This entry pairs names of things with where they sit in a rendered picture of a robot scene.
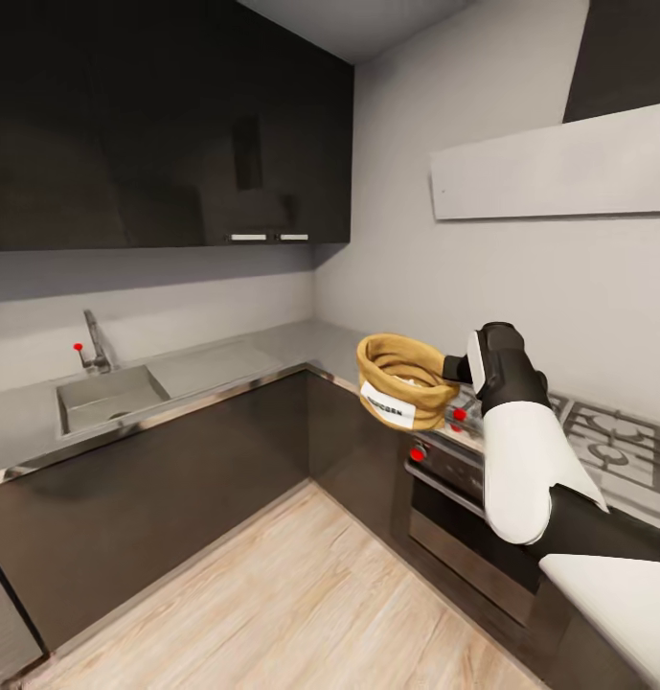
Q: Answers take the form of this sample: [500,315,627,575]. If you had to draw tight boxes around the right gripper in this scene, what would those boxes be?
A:
[442,355,472,384]

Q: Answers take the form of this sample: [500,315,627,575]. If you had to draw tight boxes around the popcorn bag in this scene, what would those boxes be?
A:
[356,333,461,432]

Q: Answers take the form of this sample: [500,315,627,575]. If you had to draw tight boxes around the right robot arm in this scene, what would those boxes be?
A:
[442,323,660,690]

